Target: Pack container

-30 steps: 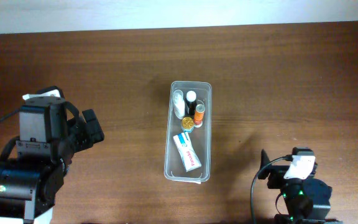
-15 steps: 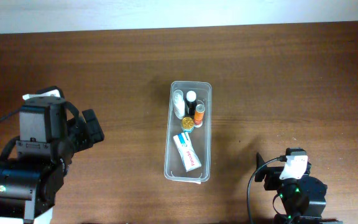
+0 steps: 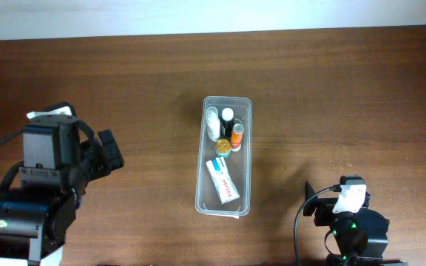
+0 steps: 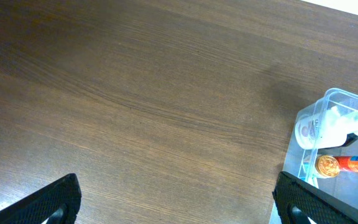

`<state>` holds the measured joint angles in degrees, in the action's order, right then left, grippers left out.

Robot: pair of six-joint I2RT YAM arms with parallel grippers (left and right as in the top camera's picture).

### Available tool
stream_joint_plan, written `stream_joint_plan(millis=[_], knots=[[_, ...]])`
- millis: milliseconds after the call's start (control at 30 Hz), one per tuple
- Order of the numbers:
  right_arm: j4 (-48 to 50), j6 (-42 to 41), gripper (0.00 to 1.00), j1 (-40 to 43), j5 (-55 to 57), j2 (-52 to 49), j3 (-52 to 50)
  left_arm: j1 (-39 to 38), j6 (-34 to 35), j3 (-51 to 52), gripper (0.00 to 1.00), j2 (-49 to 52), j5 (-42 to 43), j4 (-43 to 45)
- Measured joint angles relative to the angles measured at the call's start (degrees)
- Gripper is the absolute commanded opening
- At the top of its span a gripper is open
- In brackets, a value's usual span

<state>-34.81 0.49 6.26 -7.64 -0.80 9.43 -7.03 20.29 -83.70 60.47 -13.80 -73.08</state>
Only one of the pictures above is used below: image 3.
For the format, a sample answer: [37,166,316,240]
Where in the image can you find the white Panadol box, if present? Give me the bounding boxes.
[206,157,240,204]

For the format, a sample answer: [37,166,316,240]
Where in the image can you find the orange tablet tube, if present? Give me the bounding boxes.
[230,123,244,151]

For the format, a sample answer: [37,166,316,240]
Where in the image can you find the small gold lid jar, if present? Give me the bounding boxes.
[215,139,231,157]

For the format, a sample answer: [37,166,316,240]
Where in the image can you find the black bottle white cap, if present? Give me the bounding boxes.
[220,107,234,138]

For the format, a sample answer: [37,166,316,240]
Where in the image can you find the white plastic bottle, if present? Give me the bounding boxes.
[206,106,220,142]

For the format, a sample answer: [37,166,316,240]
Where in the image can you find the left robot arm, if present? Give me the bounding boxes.
[0,114,124,265]

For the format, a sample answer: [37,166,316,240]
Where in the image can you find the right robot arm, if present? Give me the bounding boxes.
[294,175,406,266]

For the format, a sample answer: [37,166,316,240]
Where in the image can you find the clear plastic container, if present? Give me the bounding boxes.
[195,96,252,219]

